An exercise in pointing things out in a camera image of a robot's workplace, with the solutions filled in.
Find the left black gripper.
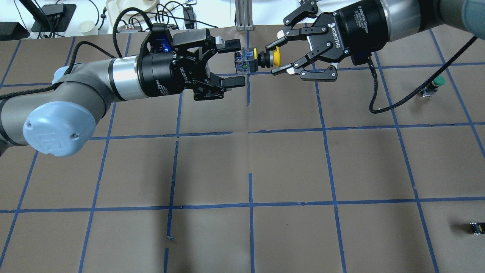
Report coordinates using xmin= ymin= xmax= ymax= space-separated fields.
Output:
xmin=136 ymin=29 xmax=246 ymax=101

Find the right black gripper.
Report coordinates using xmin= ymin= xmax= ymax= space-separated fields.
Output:
xmin=265 ymin=0 xmax=389 ymax=82

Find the yellow push button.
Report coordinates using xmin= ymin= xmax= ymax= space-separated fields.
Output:
xmin=235 ymin=47 xmax=281 ymax=74

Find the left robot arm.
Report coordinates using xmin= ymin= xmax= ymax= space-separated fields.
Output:
xmin=0 ymin=23 xmax=246 ymax=157

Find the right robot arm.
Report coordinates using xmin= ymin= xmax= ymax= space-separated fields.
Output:
xmin=266 ymin=0 xmax=484 ymax=82

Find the green push button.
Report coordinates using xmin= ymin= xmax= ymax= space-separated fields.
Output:
xmin=421 ymin=75 xmax=446 ymax=97

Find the black monitor stand base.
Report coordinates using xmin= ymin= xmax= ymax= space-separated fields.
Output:
xmin=29 ymin=4 xmax=77 ymax=33

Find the red push button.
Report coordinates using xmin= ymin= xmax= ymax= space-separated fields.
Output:
xmin=469 ymin=222 xmax=485 ymax=235

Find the black power adapter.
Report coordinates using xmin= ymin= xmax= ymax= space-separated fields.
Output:
xmin=183 ymin=5 xmax=196 ymax=30

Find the cream plate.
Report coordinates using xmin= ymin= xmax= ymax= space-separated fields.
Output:
xmin=115 ymin=0 xmax=159 ymax=13

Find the white paper cup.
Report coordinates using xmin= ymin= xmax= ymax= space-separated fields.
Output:
xmin=78 ymin=20 xmax=99 ymax=36

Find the aluminium frame post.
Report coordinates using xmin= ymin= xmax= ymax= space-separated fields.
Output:
xmin=235 ymin=0 xmax=254 ymax=31

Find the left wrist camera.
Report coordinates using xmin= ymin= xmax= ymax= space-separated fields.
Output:
xmin=139 ymin=23 xmax=172 ymax=56

